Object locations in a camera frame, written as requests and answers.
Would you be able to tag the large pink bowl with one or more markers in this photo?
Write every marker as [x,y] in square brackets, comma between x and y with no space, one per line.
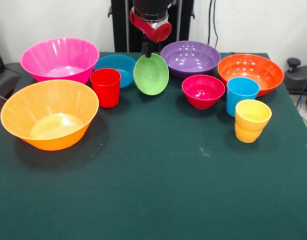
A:
[60,57]

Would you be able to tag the dark green tablecloth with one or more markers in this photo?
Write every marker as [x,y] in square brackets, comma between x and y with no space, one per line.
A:
[153,187]

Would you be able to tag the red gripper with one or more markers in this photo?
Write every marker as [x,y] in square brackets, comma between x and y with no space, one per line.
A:
[153,30]

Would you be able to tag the red cup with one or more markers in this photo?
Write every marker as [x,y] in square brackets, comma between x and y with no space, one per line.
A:
[105,90]

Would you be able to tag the blue cup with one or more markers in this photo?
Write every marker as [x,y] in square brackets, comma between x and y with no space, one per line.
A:
[241,97]

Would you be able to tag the green bowl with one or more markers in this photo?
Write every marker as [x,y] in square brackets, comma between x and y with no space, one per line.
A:
[151,75]

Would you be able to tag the blue bowl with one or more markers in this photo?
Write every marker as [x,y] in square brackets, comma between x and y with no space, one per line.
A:
[118,65]

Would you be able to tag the black pedestal foot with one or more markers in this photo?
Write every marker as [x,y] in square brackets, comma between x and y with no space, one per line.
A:
[5,77]
[298,75]

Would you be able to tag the yellow cup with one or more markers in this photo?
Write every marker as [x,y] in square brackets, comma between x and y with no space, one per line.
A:
[252,122]

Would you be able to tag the large orange bowl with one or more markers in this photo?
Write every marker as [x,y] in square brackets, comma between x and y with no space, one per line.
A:
[49,112]

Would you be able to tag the red-orange bowl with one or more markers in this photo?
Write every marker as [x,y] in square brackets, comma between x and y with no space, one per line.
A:
[251,72]

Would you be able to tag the purple bowl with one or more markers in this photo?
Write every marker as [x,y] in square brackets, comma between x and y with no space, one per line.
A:
[190,58]

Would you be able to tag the small crimson bowl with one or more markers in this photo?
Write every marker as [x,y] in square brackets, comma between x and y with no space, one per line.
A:
[203,91]

